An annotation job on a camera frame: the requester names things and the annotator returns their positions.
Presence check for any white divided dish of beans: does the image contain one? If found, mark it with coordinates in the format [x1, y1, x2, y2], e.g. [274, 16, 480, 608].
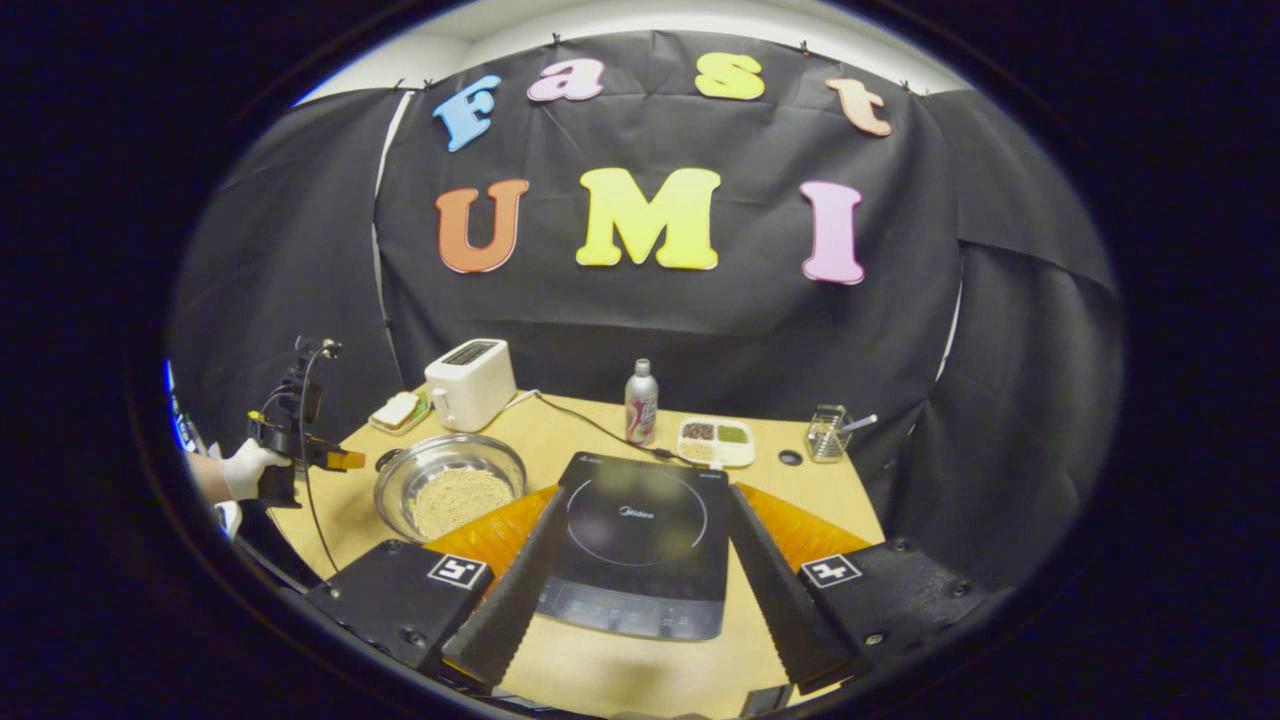
[677, 416, 756, 469]

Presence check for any steel pot with black handle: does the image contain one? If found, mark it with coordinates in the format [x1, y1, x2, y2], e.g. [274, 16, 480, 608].
[374, 433, 528, 544]

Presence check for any black power cable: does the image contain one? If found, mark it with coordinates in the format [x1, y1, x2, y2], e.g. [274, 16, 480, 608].
[515, 390, 701, 469]

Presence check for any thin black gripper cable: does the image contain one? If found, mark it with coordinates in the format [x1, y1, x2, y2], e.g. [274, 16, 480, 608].
[298, 345, 343, 576]

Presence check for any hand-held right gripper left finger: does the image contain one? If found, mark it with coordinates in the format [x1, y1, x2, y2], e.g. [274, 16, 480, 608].
[305, 487, 571, 691]

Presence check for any wire utensil holder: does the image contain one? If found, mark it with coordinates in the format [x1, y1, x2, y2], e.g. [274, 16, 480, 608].
[806, 405, 853, 463]

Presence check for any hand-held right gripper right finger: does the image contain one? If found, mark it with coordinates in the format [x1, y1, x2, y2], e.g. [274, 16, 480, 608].
[725, 483, 1011, 696]

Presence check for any sandwich on small tray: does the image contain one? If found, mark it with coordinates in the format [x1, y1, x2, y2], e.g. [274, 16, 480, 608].
[369, 390, 431, 436]

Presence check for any white toaster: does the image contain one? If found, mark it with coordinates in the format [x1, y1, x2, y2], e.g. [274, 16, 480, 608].
[425, 339, 518, 433]

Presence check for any silver drink bottle pink label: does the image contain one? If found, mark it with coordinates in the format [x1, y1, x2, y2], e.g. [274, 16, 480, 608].
[625, 359, 660, 447]

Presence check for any black induction cooktop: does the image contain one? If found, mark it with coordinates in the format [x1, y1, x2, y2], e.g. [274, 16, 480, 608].
[535, 452, 731, 642]

